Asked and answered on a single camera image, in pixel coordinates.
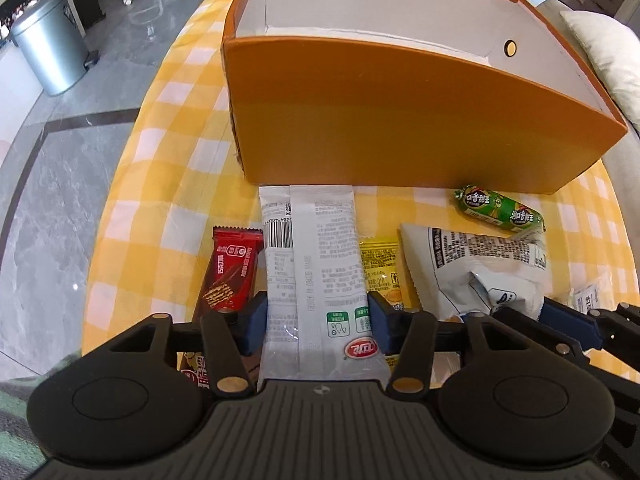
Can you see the brown snack packet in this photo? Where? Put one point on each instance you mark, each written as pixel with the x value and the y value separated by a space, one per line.
pixel 192 375

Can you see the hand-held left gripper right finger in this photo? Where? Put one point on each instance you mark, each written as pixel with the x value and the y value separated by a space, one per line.
pixel 382 325

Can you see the black plant pot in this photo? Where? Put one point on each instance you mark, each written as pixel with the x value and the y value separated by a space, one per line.
pixel 90 7

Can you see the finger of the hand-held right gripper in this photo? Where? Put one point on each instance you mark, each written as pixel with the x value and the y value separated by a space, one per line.
pixel 570 322
pixel 530 330

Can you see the beige sofa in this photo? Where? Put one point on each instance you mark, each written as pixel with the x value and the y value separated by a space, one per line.
pixel 625 160

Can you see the yellow checkered tablecloth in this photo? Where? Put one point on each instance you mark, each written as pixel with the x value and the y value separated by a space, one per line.
pixel 165 170

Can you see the crumpled white snack bag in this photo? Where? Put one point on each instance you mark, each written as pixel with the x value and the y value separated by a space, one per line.
pixel 450 270

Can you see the orange cardboard box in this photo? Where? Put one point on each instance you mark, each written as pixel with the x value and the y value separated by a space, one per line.
pixel 400 125

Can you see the yellow snack packet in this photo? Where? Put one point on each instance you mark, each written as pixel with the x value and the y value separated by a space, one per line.
pixel 382 270

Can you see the long white snack packet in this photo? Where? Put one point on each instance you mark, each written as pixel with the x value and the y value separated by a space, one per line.
pixel 320 260

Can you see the green striped cloth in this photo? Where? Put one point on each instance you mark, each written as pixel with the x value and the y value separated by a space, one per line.
pixel 20 420

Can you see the green wrapped sausage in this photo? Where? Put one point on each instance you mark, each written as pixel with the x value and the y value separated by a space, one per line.
pixel 495 208

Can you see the small white packet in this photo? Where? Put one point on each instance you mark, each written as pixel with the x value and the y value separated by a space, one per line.
pixel 587 297

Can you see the white low cabinet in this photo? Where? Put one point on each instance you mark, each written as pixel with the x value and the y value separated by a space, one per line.
pixel 17 95

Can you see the cream cushion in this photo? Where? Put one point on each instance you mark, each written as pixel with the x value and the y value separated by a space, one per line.
pixel 610 55

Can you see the silver pedal trash can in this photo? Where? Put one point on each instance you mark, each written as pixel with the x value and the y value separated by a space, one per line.
pixel 50 45

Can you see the red chocolate wafer packet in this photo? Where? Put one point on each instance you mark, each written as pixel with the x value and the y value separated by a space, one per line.
pixel 230 270

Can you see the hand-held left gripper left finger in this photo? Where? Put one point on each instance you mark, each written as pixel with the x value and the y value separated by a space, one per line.
pixel 255 325

